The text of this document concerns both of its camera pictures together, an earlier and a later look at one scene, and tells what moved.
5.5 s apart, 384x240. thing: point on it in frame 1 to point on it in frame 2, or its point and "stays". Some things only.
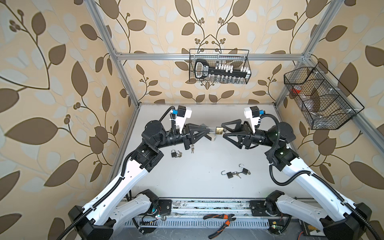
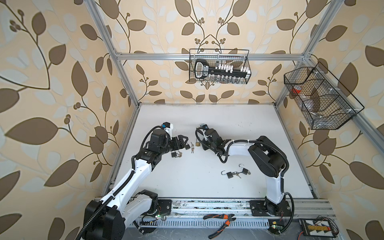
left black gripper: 188,128 to 181,144
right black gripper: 247,134 to 204,143
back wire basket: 220,66 stays
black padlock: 229,174 stays
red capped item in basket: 296,90 stays
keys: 236,173 stays
